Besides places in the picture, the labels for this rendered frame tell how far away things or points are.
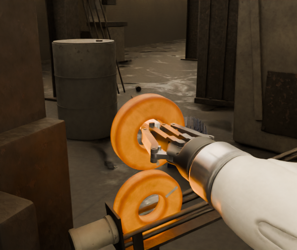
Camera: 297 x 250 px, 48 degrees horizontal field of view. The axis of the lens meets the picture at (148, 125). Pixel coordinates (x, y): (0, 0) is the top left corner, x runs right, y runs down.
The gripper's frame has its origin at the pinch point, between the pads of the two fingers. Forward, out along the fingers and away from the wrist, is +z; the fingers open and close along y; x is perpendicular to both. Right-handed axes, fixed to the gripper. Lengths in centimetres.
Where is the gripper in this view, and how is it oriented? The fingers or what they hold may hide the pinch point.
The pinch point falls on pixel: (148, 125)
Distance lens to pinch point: 68.0
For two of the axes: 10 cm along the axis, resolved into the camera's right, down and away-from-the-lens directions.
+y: 8.8, -1.4, 4.4
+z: -4.7, -3.1, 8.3
